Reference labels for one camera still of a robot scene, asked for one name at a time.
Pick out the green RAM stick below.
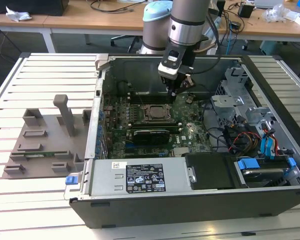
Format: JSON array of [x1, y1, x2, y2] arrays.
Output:
[[24, 151, 68, 159]]

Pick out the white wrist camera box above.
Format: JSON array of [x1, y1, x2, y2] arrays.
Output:
[[157, 43, 187, 81]]

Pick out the black power supply label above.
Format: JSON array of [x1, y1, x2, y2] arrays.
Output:
[[125, 163, 167, 194]]

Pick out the green motherboard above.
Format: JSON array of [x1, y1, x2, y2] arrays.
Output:
[[101, 92, 213, 160]]

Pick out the silver power supply unit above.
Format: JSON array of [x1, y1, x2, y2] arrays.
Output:
[[80, 157, 193, 199]]

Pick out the silver green CPU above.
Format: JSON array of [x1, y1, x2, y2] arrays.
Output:
[[148, 106, 167, 118]]

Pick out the blue flat disk wire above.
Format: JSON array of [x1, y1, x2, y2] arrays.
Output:
[[260, 128, 278, 161]]

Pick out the grey case latch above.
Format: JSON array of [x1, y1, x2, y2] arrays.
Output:
[[94, 54, 110, 71]]

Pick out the RAM slot with white clips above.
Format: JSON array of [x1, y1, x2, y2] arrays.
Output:
[[129, 127, 183, 133], [128, 122, 181, 128], [126, 92, 176, 97], [127, 96, 176, 102]]

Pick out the black open PC case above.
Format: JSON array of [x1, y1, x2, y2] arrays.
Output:
[[63, 53, 300, 230]]

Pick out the CPU socket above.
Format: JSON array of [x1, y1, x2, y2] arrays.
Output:
[[142, 103, 173, 123]]

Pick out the black chair base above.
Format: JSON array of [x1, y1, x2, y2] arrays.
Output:
[[110, 34, 144, 54]]

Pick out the silver metal bracket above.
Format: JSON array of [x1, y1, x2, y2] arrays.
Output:
[[244, 106, 277, 133]]

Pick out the pale blue teach pendant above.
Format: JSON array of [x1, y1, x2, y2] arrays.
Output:
[[203, 17, 221, 55]]

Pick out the large black box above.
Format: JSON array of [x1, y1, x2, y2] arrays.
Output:
[[0, 0, 70, 16]]

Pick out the black graphics card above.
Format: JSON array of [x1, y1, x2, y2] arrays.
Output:
[[131, 127, 171, 147]]

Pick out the coloured power wire bundle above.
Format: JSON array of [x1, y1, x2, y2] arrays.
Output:
[[227, 131, 263, 154]]

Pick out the teal box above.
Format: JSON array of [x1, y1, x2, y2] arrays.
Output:
[[259, 39, 289, 56]]

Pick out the small black box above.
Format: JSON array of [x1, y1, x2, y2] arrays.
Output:
[[237, 2, 255, 19]]

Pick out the clear plastic bag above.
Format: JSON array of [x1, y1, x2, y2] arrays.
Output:
[[261, 3, 292, 24]]

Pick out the grey parts rack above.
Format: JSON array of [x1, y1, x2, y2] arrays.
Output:
[[1, 93, 93, 180]]

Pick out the silver finned heat sink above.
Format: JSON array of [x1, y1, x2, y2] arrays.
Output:
[[173, 147, 192, 157]]

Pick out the blue case latch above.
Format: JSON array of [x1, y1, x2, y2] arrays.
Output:
[[64, 176, 79, 186]]

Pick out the silver metal drive cage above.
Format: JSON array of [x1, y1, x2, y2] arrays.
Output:
[[210, 66, 253, 123]]

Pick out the hard disk in blue carrier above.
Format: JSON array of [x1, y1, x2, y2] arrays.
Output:
[[234, 156, 300, 189]]

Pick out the black round plastic part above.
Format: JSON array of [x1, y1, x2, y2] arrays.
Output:
[[116, 80, 130, 98]]

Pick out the black plastic shroud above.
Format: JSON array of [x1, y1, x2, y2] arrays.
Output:
[[184, 152, 238, 190]]

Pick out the white crumpled paper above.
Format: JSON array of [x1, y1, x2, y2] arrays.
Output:
[[5, 6, 34, 23]]

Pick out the wooden desk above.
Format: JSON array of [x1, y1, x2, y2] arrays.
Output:
[[0, 11, 145, 54], [218, 2, 300, 45]]

